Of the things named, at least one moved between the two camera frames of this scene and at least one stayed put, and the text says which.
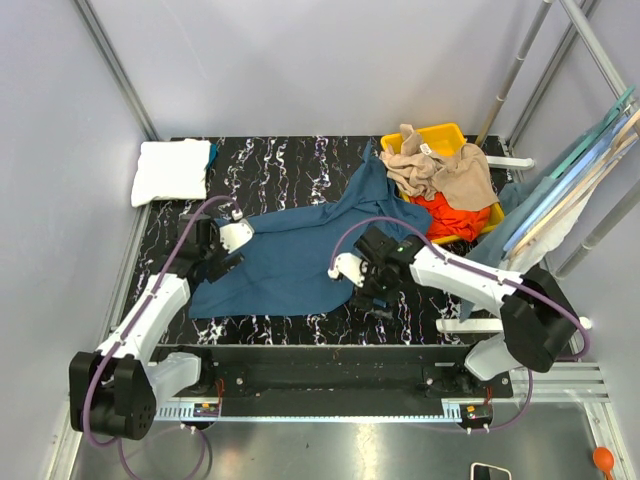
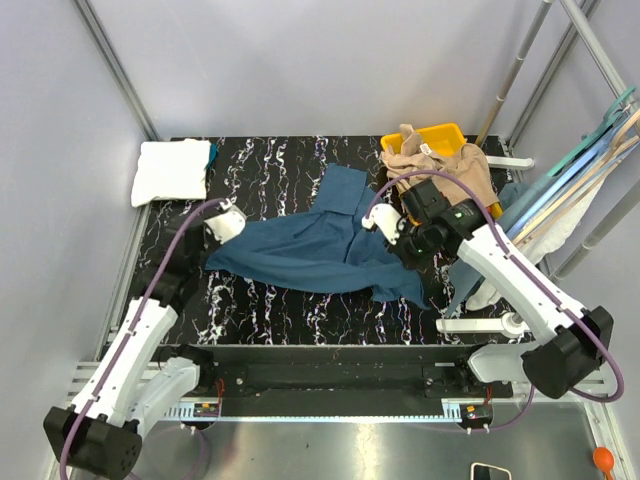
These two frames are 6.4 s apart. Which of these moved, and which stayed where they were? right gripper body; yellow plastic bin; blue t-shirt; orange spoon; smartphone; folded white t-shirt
Moved: blue t-shirt; right gripper body
Stayed: orange spoon; smartphone; yellow plastic bin; folded white t-shirt
